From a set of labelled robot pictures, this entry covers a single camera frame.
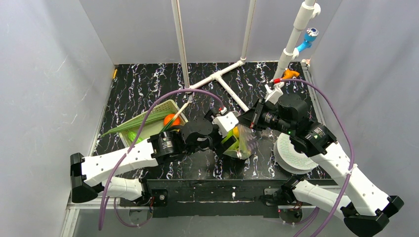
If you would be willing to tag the green onion with white root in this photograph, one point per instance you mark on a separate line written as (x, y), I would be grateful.
(189, 101)

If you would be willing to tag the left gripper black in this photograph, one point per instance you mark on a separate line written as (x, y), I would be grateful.
(221, 139)

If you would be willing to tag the cream woven basket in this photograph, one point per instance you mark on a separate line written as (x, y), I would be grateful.
(166, 105)

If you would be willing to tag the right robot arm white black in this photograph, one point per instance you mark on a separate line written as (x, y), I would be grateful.
(362, 206)

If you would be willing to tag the orange clamp fitting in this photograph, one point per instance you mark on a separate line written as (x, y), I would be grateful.
(290, 74)

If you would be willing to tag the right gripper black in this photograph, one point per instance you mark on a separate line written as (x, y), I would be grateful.
(248, 117)

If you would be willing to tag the yellow lemon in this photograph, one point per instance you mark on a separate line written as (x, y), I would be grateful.
(235, 131)

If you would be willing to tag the blue clamp fitting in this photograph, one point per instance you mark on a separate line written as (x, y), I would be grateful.
(309, 37)

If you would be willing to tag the white jointed pipe stand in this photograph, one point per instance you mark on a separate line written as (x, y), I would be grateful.
(308, 10)

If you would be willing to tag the green bitter gourd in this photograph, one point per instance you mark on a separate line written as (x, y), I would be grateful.
(131, 135)

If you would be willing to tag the green apple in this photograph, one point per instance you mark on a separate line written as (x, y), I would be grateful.
(233, 150)

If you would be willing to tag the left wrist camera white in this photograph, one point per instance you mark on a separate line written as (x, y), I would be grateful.
(226, 121)

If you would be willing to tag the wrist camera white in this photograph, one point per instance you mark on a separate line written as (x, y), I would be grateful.
(274, 90)
(226, 121)

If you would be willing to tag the white pvc pipe frame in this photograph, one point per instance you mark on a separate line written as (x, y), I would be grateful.
(213, 31)

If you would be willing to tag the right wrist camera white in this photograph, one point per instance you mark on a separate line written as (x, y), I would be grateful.
(274, 90)

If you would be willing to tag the clear zip top bag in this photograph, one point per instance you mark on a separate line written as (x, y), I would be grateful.
(248, 143)

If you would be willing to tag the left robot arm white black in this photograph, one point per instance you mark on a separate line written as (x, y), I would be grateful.
(91, 176)

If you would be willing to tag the orange fruit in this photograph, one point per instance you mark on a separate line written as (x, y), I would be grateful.
(169, 119)

